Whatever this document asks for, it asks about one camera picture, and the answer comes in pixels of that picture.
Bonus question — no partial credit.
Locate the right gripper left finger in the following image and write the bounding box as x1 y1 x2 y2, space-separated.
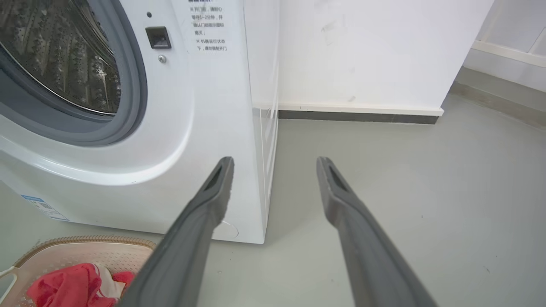
117 156 234 307

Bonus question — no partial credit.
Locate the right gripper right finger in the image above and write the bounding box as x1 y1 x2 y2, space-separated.
317 156 438 307

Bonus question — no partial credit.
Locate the red and white garment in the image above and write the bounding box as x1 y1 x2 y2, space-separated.
27 263 135 307

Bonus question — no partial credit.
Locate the cream plastic laundry basket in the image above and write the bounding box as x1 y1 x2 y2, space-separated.
0 236 157 307

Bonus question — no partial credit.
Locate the stainless steel washing machine drum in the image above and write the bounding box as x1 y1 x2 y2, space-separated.
0 0 121 116

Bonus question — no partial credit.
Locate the round white filter cover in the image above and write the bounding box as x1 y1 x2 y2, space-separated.
212 220 239 240

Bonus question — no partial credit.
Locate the blue energy label sticker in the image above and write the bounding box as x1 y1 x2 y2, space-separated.
20 195 69 221

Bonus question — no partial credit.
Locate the white front-load washing machine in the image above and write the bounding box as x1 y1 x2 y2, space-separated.
0 0 280 244

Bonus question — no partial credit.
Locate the grey rubber door gasket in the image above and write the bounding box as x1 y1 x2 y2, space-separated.
0 0 148 147

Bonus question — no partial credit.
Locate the white and black wall baseboard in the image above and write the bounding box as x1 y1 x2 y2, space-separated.
448 41 546 128

